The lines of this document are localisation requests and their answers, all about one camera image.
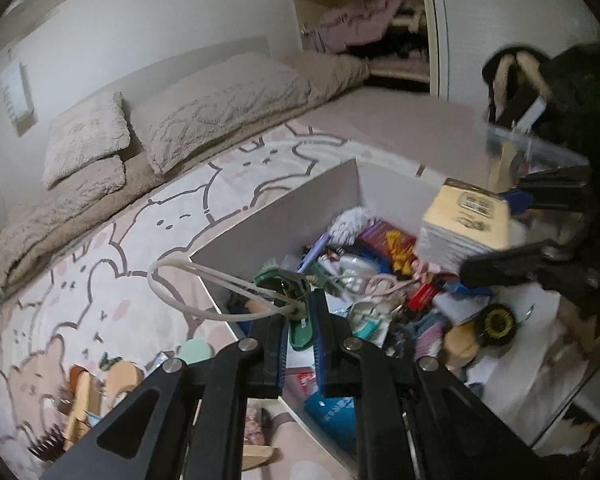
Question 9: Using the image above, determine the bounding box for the cream soap box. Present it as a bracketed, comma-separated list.
[416, 177, 512, 268]

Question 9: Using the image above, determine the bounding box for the purple pen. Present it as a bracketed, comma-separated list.
[299, 231, 329, 275]

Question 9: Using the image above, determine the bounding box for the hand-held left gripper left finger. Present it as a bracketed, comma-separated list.
[42, 309, 289, 480]

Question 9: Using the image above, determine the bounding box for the beige blanket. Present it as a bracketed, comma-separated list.
[0, 51, 372, 302]

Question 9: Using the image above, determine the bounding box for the black and beige plush bag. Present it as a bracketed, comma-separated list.
[481, 46, 553, 126]

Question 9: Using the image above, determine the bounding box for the clear storage bin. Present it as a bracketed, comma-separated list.
[485, 124, 592, 197]

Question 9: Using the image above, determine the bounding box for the pile of clothes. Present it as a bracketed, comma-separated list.
[300, 0, 428, 80]

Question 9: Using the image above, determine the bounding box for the white shoebox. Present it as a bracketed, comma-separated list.
[189, 156, 600, 480]

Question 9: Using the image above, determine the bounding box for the teal packet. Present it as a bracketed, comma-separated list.
[304, 394, 357, 456]

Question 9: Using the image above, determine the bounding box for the grey headboard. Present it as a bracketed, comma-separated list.
[30, 35, 272, 126]

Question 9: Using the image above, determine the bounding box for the green clothespin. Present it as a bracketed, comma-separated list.
[253, 266, 315, 352]

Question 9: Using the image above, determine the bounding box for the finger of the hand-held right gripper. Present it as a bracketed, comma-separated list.
[460, 239, 577, 289]
[497, 166, 594, 218]

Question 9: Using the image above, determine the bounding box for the brown hair claw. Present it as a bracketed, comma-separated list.
[29, 425, 70, 462]

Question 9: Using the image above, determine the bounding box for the white fluffy scrunchie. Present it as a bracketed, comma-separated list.
[326, 206, 379, 247]

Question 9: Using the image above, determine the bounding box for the pink beads bag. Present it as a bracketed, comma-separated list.
[244, 406, 271, 447]

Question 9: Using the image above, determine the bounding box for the fluffy white pillow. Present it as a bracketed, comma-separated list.
[42, 91, 132, 191]

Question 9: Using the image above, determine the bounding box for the mint green sponge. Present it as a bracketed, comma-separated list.
[176, 339, 214, 365]

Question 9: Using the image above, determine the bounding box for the wooden leaf dish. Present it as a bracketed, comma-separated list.
[102, 359, 146, 401]

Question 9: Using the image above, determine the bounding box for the beige flat pillow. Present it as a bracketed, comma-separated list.
[42, 155, 127, 212]

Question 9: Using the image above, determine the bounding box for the black yellow round badge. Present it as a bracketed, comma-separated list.
[472, 302, 519, 349]

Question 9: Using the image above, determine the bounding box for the red box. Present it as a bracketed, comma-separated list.
[357, 221, 417, 261]

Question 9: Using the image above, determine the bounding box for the white cord loop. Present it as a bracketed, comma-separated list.
[146, 254, 302, 322]

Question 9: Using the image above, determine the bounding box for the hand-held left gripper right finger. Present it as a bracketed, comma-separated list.
[311, 291, 548, 480]

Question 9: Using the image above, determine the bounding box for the beige textured pillow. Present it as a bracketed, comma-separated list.
[130, 51, 312, 176]

